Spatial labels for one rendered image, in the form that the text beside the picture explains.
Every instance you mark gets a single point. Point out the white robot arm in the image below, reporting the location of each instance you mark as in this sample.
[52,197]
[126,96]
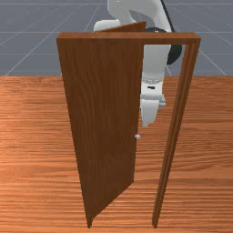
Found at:
[154,60]

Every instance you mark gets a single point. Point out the brown wooden door leaf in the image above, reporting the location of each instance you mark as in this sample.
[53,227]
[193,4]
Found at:
[103,121]

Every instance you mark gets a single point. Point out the brown wooden door frame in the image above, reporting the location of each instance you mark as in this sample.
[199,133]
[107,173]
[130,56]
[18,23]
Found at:
[170,38]

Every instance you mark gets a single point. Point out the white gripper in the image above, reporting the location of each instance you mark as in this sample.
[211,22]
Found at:
[149,106]

